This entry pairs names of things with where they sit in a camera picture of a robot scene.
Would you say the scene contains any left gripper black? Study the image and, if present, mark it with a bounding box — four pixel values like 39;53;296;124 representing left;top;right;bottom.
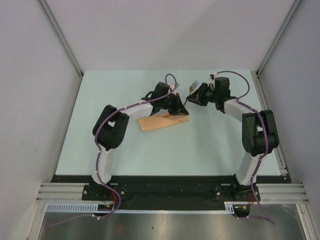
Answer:
159;93;188;116

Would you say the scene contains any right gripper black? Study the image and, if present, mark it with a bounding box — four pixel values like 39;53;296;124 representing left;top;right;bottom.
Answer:
186;82;220;107

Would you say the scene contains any peach satin napkin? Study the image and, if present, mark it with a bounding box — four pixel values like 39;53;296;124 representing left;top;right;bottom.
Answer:
137;112;190;132

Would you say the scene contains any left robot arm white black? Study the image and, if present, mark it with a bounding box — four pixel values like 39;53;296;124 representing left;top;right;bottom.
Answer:
90;82;190;200

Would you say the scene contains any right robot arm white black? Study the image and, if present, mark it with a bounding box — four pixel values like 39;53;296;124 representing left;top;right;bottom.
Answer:
186;75;280;201

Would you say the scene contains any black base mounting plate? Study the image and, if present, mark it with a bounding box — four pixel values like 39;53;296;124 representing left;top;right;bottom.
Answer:
51;175;291;211

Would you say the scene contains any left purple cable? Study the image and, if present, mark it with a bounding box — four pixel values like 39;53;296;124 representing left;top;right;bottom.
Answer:
47;73;180;227

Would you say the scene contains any aluminium frame rail right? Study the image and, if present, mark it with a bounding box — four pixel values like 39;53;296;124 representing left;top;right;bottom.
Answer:
251;71;289;180

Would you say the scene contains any aluminium cross rail front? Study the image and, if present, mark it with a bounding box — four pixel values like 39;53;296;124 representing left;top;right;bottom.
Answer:
36;183;309;204

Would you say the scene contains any aluminium frame post right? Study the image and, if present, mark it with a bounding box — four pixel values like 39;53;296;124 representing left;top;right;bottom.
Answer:
255;0;304;77

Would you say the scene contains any aluminium frame post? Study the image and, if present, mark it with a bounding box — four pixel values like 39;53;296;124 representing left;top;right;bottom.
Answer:
36;0;84;79
255;0;304;77

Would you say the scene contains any aluminium frame post left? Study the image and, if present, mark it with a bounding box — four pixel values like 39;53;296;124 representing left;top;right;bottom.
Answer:
36;0;84;79

